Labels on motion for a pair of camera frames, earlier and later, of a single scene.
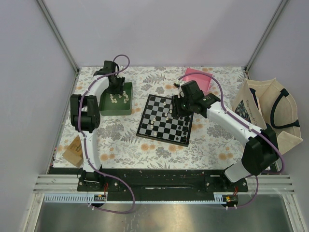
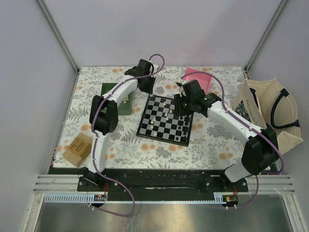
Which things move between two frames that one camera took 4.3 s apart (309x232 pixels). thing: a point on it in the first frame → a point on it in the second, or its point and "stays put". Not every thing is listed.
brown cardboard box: x=74 y=152 stays put
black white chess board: x=158 y=123 stays put
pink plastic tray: x=203 y=80 stays put
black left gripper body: x=117 y=87 → x=148 y=84
